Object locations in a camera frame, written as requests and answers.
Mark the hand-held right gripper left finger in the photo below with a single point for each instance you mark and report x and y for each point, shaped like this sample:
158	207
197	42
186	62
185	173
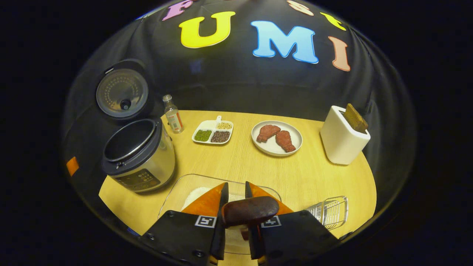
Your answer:
218	244

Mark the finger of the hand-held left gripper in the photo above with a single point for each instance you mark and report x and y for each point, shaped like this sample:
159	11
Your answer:
72	166

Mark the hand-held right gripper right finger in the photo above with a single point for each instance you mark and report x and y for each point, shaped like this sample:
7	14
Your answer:
255	245

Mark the dark brown wooden spoon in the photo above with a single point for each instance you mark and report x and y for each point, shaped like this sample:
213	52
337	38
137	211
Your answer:
251	210

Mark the dark grey rice cooker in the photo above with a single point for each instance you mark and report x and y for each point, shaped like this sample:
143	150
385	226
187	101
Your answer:
144	162

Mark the white utensil holder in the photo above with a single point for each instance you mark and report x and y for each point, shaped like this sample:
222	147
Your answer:
342	144

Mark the clear glass container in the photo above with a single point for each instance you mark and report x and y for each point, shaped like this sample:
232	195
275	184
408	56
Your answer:
173	192

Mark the round white plate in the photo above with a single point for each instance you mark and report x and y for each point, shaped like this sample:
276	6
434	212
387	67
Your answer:
271	147

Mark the red meat piece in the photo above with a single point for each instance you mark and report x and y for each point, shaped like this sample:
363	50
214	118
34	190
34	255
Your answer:
268	132
285	141

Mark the white divided bean dish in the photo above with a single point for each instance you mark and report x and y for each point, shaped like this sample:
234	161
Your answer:
212	135

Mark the small clear bottle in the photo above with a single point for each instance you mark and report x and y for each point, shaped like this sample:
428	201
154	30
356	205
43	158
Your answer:
173	117

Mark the black backdrop cloth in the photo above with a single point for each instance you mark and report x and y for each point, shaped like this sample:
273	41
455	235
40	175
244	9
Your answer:
236	85

